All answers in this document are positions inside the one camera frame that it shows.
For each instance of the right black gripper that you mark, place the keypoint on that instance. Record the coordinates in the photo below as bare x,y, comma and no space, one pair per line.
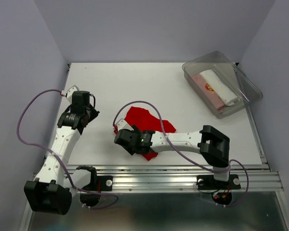
136,130

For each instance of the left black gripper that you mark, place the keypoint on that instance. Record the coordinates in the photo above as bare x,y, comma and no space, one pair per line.
94,113

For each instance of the red t-shirt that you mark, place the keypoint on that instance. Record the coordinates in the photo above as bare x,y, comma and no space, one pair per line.
143,120

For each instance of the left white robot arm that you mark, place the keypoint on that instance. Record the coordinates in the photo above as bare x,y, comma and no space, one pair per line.
52,189

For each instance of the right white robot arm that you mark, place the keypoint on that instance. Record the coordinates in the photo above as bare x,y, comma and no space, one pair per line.
209,142

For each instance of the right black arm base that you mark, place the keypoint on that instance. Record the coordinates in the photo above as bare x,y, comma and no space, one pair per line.
208,182

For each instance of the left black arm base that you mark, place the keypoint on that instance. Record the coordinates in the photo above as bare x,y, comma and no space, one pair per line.
86,177

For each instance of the rolled pink t-shirt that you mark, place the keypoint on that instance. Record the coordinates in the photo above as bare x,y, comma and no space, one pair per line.
209,92

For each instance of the clear plastic bin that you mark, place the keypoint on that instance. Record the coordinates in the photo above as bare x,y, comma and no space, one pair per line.
230,75

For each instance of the rolled white t-shirt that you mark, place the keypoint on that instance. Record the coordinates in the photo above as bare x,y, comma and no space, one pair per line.
223,91

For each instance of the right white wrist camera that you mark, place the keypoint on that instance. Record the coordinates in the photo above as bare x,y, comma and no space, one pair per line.
122,124

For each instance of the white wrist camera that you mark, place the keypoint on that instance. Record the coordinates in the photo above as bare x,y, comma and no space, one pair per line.
69,92
122,124

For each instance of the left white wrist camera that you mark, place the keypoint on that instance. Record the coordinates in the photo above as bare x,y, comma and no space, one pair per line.
69,92

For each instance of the aluminium mounting rail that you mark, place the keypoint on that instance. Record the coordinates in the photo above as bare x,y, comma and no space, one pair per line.
178,179

